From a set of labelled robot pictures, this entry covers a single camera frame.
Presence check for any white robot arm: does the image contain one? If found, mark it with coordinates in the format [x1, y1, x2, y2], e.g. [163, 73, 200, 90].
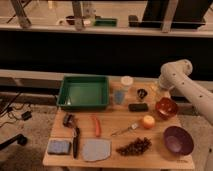
[158, 59, 213, 125]

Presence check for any blue translucent plastic cup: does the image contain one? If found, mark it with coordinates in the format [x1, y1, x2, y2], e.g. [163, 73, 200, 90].
[113, 89, 126, 105]

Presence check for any green plastic tray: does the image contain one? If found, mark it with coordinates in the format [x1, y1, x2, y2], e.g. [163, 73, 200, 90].
[57, 76, 109, 110]

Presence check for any black rectangular block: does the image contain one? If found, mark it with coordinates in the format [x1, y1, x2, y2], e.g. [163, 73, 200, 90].
[128, 103, 148, 112]

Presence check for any black binder clip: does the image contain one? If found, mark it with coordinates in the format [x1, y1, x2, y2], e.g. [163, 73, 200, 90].
[137, 89, 148, 101]

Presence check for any orange carrot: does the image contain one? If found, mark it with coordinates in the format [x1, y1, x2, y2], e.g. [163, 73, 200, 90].
[92, 115, 101, 137]

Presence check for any silver fork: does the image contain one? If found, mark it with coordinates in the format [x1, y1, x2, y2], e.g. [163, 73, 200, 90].
[111, 123, 139, 136]

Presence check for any black brush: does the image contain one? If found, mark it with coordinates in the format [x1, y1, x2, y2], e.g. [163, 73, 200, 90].
[63, 114, 76, 128]

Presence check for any wooden board table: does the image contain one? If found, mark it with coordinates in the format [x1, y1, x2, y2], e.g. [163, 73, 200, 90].
[43, 82, 195, 170]

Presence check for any orange apple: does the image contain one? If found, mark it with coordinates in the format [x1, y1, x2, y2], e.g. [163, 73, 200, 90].
[142, 115, 155, 129]

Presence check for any red wooden bowl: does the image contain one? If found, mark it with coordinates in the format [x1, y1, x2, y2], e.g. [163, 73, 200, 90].
[155, 97, 179, 120]

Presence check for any green box on shelf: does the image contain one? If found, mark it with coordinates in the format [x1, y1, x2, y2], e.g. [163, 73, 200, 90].
[94, 18, 117, 27]

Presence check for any grey blue cloth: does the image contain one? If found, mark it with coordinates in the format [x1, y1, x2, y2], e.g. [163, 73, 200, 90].
[82, 138, 111, 162]

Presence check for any dark grape bunch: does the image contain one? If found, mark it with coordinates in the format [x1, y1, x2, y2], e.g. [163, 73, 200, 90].
[116, 137, 152, 156]

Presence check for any dark red background bowl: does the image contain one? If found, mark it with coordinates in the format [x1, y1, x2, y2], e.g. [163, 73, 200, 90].
[66, 16, 75, 25]

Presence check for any blue sponge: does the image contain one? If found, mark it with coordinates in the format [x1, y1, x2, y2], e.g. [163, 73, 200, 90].
[47, 140, 71, 155]

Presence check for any purple bowl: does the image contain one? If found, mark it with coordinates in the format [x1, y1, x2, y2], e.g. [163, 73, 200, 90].
[163, 126, 194, 155]

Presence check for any black power adapter cable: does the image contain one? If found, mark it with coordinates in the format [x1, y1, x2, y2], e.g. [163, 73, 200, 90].
[0, 92, 34, 128]

